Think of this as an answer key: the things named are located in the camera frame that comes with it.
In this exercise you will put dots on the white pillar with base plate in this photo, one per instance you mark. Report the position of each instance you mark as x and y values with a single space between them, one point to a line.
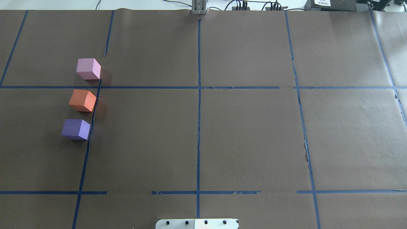
197 224

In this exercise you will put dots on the brown paper table cover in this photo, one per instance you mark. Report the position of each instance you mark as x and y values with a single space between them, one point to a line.
287 120

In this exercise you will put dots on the black control box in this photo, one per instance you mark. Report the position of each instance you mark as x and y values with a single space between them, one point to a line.
331 5

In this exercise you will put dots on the aluminium frame post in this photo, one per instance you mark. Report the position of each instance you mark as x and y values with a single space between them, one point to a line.
199 7

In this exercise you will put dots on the orange black connector strip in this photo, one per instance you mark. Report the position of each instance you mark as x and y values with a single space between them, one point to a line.
260 5

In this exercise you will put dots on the orange foam block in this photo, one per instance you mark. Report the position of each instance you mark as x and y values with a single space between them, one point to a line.
82 100

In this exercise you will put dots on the purple foam block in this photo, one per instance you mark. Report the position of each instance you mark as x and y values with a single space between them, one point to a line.
76 129

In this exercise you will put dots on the pink foam block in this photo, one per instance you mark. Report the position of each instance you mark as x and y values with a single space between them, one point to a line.
88 69

